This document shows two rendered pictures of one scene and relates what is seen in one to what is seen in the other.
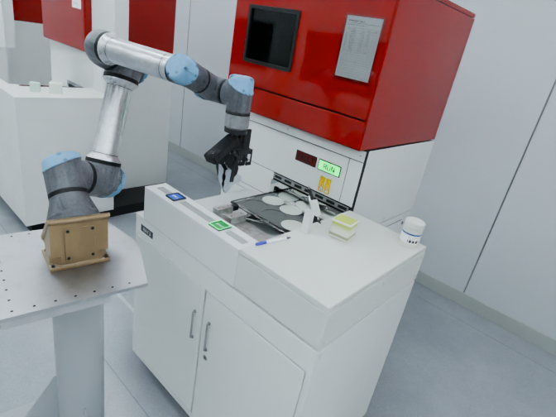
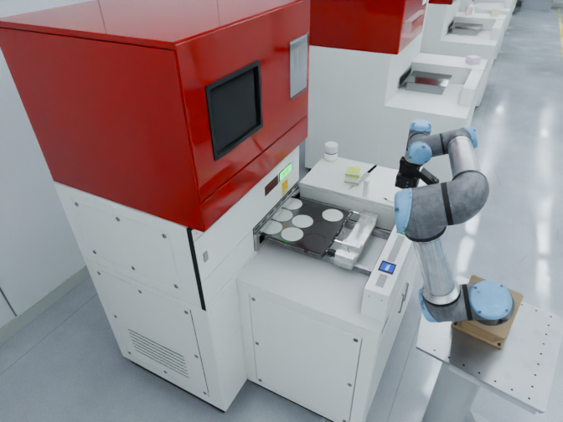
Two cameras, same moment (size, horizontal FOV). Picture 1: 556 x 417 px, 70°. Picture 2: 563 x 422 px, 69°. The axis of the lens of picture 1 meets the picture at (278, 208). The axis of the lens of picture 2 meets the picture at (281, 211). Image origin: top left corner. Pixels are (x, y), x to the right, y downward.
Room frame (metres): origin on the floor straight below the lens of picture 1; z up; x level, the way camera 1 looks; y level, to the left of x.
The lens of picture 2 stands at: (1.95, 1.44, 2.05)
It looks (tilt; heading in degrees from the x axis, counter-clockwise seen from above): 35 degrees down; 260
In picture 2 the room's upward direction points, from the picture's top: 1 degrees counter-clockwise
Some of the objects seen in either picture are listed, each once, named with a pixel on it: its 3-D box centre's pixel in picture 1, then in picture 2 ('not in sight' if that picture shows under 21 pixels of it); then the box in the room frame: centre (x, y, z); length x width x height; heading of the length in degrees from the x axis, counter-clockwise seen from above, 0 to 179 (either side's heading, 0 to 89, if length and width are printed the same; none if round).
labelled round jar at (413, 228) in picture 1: (411, 232); (331, 151); (1.32, -0.49, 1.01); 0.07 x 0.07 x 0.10
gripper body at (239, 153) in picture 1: (235, 146); (410, 172); (1.20, 0.17, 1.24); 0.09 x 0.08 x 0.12; 141
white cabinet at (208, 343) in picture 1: (254, 327); (340, 296); (1.38, 0.00, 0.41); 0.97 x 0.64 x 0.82; 51
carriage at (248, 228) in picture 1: (247, 232); (357, 240); (1.36, 0.10, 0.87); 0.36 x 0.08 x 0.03; 51
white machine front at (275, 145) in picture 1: (283, 165); (255, 214); (1.80, 0.01, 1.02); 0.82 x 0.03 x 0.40; 51
